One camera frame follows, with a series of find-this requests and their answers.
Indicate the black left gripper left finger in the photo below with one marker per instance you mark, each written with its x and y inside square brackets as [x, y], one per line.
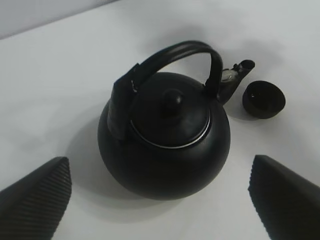
[33, 207]

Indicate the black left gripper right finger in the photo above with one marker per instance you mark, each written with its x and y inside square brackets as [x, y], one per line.
[287, 204]

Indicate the small black teacup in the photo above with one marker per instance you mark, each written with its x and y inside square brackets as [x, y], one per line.
[263, 99]

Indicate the black round teapot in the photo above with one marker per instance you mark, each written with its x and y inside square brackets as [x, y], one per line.
[164, 135]

